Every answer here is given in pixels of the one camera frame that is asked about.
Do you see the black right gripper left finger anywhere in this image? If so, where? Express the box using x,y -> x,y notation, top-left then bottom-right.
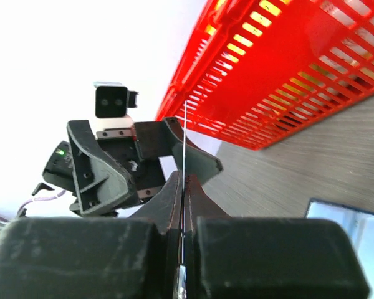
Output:
0,171 -> 182,298

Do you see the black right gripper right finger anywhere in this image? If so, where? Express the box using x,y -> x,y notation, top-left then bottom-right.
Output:
184,176 -> 370,298

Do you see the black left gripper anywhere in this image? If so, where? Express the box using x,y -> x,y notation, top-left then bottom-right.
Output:
42,117 -> 223,217

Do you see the black credit card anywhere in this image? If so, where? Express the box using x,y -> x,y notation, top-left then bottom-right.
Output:
178,100 -> 188,299

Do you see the blue leather card holder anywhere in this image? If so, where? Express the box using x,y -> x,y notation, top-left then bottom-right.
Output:
305,198 -> 374,298

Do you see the red plastic shopping basket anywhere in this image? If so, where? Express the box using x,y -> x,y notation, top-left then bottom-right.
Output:
156,1 -> 374,150

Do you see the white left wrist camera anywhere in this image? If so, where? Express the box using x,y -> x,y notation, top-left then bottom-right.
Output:
93,82 -> 138,139

